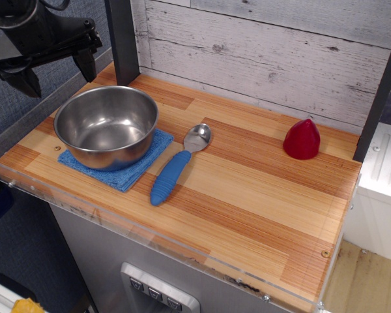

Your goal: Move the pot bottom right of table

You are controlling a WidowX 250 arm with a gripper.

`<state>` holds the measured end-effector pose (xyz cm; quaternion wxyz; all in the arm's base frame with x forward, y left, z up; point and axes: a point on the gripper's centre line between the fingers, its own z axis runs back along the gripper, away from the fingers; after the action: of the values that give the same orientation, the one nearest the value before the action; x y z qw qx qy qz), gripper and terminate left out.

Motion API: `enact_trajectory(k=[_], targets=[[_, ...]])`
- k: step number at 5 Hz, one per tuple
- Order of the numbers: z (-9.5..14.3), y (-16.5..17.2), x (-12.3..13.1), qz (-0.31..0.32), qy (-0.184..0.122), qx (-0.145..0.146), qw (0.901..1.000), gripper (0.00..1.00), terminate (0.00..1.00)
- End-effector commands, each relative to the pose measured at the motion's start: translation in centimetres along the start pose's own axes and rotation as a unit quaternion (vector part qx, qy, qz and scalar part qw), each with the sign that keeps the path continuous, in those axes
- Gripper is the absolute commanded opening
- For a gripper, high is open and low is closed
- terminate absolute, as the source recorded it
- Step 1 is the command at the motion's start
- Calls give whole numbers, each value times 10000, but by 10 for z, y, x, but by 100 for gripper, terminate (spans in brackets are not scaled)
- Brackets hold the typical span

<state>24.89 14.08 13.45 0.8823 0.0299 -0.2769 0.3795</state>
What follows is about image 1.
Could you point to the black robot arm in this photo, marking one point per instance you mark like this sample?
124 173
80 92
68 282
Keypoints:
26 8

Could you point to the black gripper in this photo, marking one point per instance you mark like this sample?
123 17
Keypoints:
41 38

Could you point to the blue folded cloth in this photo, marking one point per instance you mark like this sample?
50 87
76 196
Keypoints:
122 180

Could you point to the red cone shaped object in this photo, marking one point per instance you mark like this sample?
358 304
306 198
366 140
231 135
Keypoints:
302 141

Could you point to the white cabinet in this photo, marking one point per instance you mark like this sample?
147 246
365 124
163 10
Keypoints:
368 222

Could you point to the yellow object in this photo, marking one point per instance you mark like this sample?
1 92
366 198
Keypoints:
27 306

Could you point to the dark grey post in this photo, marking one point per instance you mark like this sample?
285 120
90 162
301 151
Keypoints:
374 114
123 40

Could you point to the dark grey left post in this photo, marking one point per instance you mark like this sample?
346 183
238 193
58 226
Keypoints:
123 40

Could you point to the clear acrylic table guard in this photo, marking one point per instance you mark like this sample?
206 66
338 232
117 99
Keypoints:
242 211

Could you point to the silver button control panel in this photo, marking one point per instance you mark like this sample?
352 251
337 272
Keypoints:
151 294

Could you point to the dark grey right post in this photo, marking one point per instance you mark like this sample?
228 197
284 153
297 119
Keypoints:
374 114

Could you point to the stainless steel pot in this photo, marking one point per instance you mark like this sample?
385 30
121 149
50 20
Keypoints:
107 128

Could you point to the blue handled metal spoon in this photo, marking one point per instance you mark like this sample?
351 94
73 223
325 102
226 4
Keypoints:
197 139

